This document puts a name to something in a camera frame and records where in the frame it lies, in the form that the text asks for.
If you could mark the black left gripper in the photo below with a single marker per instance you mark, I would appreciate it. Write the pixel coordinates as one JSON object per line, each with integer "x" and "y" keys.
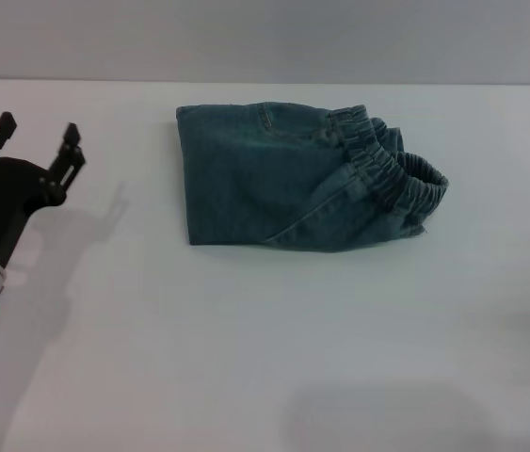
{"x": 5, "y": 198}

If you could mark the blue denim shorts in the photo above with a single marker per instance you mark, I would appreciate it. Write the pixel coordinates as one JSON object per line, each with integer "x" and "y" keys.
{"x": 293, "y": 188}

